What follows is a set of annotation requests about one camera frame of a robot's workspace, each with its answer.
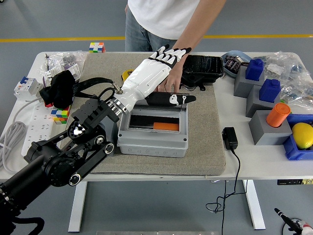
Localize person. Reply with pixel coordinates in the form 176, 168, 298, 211
124, 0, 227, 93

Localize white power strip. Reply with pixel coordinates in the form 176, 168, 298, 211
21, 102, 57, 157

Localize yellow tape measure with strap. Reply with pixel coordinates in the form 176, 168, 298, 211
121, 70, 134, 83

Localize scrambled Rubik's cube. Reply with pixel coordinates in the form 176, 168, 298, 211
50, 105, 70, 125

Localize dark component packs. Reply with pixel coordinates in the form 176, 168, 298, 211
224, 55, 242, 73

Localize black table control panel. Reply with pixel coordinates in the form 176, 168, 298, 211
277, 179, 313, 186

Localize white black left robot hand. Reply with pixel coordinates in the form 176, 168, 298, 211
119, 44, 197, 111

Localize grey block holder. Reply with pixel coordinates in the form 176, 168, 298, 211
248, 110, 293, 146
246, 84, 282, 118
233, 66, 266, 98

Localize orange cylinder battery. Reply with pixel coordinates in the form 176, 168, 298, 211
153, 122, 179, 132
266, 102, 291, 128

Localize white table leg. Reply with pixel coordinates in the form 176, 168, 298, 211
242, 180, 266, 230
67, 181, 88, 233

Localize black power adapter with cord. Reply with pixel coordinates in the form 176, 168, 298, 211
205, 126, 248, 235

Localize person's left hand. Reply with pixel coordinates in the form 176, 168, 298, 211
157, 66, 183, 93

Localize grey-brown mat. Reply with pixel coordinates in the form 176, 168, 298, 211
56, 52, 226, 176

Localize light blue tray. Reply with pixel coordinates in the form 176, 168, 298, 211
221, 50, 252, 79

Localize yellow lemon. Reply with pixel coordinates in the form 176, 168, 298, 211
292, 122, 313, 149

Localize white circuit breaker blue lever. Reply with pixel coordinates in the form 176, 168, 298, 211
12, 76, 45, 101

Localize blue plastic bin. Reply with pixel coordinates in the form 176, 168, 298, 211
283, 114, 313, 161

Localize blue bottle-shaped block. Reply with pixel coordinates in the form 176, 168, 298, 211
259, 78, 281, 103
245, 58, 265, 81

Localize small white terminal block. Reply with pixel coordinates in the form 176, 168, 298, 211
45, 63, 82, 85

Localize Rubik's cube with white cross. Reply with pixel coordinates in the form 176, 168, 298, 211
89, 42, 106, 53

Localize smoky transparent box lid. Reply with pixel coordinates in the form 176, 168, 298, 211
133, 91, 191, 113

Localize black cloth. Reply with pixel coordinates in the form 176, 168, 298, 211
39, 70, 77, 109

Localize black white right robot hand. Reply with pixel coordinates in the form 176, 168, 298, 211
274, 208, 313, 235

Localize black plastic tray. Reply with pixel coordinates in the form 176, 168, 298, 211
182, 55, 224, 91

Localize clear plastic parts bags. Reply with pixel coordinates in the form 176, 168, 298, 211
44, 50, 89, 81
263, 50, 313, 113

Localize grey electrical junction box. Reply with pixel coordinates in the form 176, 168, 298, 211
116, 107, 189, 158

